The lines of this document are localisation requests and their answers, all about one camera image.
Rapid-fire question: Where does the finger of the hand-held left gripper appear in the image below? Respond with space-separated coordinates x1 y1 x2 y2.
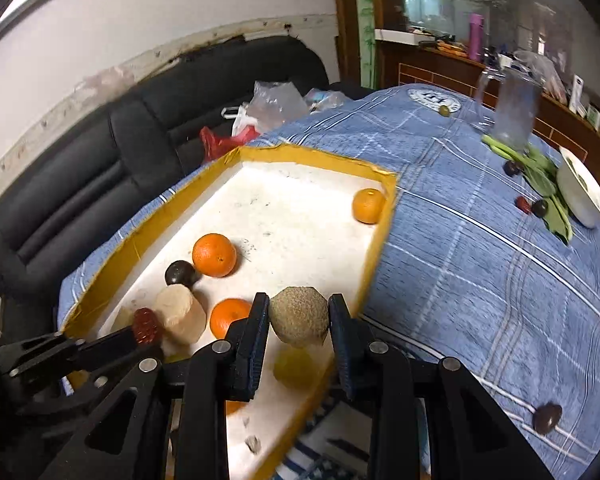
0 326 138 379
16 344 147 419

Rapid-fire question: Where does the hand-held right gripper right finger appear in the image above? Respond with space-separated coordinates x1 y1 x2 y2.
327 293 554 480

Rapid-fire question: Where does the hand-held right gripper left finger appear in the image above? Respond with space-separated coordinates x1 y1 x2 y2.
40 291 271 480

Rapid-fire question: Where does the green round fruit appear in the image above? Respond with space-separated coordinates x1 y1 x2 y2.
272 346 317 390

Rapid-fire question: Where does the red bayberry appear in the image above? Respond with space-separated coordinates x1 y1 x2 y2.
131 308 161 346

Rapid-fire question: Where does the orange tangerine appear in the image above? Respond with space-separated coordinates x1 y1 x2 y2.
352 188 387 225
209 298 253 340
191 233 238 278

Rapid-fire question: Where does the brown kiwi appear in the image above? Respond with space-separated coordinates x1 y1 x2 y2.
268 285 330 348

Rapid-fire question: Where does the yellow-edged white foam tray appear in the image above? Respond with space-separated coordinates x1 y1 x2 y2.
60 143 400 480

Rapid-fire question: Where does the blue plaid tablecloth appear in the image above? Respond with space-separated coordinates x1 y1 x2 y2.
57 82 600 480

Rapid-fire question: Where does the black leather sofa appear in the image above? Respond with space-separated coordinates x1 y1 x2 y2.
0 35 376 341

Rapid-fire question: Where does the red plastic bag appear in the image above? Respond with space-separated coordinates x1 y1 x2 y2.
199 125 261 163

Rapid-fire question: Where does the white plastic bag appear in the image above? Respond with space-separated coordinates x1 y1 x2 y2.
221 104 261 136

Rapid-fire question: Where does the clear plastic bag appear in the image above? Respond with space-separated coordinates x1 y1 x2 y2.
250 80 311 133

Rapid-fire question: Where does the bluish plastic bag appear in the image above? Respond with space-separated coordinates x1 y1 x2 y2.
305 87 353 113

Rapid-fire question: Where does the green leafy vegetable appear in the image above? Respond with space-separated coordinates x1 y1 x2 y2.
481 134 575 246

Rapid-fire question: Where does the white bowl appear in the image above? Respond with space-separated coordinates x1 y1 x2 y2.
556 146 600 229

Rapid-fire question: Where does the wooden cabinet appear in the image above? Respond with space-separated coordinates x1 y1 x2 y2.
375 30 600 161

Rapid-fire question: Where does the glass pitcher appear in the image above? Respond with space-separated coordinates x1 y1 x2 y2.
475 62 546 151

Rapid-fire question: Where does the pink bottle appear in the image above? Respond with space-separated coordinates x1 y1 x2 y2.
467 13 484 62

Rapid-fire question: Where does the white carton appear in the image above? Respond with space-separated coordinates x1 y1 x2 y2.
569 75 586 113

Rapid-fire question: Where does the large wall mirror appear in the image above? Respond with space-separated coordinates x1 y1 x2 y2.
400 0 600 106

